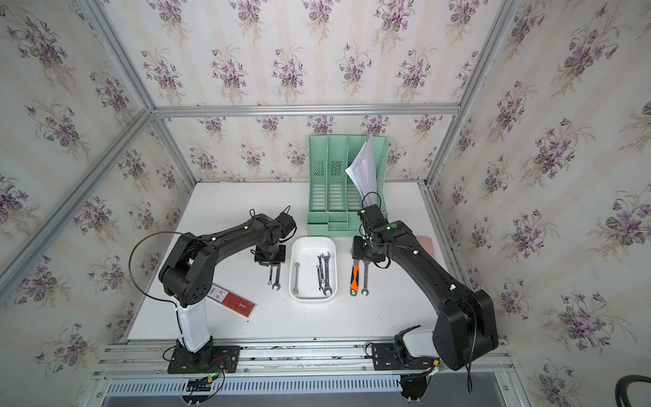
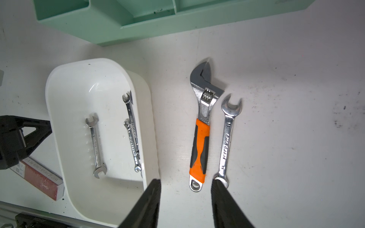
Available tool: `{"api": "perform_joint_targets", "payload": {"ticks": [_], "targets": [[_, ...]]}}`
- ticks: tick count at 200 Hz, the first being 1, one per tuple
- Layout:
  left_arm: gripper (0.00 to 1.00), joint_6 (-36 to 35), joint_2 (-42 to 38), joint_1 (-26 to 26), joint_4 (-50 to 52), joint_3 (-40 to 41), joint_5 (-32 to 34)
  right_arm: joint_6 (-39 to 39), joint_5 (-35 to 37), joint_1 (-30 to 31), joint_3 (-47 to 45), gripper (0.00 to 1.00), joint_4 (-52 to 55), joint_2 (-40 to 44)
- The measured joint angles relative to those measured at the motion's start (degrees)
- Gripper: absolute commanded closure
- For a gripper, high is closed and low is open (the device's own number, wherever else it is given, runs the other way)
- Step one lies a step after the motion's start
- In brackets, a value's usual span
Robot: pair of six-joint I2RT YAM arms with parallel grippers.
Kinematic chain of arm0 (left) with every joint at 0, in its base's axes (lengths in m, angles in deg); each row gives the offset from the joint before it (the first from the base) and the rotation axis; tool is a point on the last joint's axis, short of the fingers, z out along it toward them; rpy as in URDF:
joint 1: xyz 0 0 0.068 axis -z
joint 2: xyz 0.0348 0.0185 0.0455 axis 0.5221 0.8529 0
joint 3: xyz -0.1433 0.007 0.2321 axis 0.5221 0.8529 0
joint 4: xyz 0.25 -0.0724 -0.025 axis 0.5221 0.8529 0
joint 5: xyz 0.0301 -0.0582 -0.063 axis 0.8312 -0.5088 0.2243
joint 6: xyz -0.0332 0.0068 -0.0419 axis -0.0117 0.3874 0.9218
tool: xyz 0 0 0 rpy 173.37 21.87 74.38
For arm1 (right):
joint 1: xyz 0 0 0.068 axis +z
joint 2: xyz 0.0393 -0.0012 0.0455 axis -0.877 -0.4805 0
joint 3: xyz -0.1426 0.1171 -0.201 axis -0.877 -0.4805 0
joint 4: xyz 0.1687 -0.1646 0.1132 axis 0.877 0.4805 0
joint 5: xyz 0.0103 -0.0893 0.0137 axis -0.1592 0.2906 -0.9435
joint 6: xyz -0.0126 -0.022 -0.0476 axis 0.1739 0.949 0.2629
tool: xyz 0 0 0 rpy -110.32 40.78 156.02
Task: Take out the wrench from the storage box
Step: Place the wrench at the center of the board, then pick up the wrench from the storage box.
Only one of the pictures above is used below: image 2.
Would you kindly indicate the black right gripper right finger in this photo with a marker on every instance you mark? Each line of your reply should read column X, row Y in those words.
column 226, row 212

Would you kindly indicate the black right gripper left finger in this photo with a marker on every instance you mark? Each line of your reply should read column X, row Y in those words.
column 146, row 211

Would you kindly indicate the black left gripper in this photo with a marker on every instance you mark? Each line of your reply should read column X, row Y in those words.
column 20, row 136

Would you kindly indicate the small silver open-end wrench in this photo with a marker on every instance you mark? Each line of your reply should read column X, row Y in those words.
column 100, row 167

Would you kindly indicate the tiny silver wrench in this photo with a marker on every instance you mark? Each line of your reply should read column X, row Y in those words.
column 135, row 153

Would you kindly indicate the silver combination wrench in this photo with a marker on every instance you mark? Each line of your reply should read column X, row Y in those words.
column 231, row 111

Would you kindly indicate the orange handled adjustable wrench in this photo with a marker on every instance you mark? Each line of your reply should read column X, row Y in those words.
column 207, row 95

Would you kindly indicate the thin silver open-end wrench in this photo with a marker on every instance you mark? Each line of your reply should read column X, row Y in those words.
column 127, row 98

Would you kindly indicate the red rectangular packaged box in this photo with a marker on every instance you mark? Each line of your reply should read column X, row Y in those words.
column 40, row 177

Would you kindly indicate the white plastic storage box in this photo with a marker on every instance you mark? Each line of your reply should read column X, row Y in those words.
column 95, row 87

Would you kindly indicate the green plastic file organizer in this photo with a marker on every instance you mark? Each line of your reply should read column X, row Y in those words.
column 111, row 22

